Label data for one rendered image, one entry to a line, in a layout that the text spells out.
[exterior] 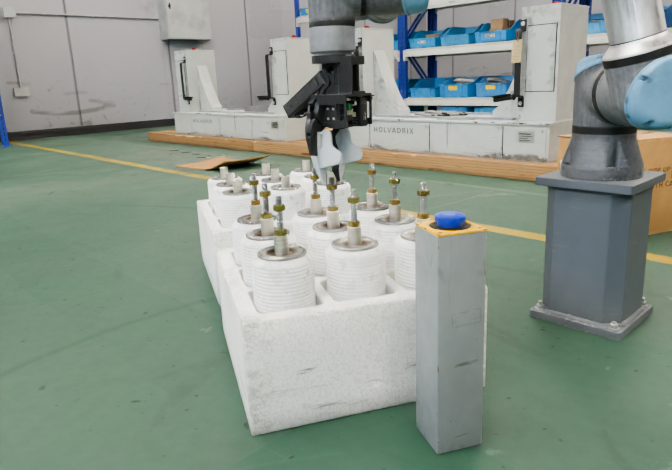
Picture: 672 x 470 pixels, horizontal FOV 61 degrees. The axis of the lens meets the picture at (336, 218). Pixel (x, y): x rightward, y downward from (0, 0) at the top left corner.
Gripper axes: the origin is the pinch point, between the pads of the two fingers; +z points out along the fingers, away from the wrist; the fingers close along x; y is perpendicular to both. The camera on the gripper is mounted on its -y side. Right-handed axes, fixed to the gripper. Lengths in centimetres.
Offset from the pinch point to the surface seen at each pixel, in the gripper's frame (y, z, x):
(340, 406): 13.7, 32.4, -15.6
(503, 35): -175, -51, 477
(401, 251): 15.7, 11.1, -1.2
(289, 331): 9.7, 18.7, -21.5
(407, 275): 17.0, 14.8, -1.5
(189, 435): -2.0, 34.5, -32.2
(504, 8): -346, -118, 871
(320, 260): 1.3, 14.2, -4.7
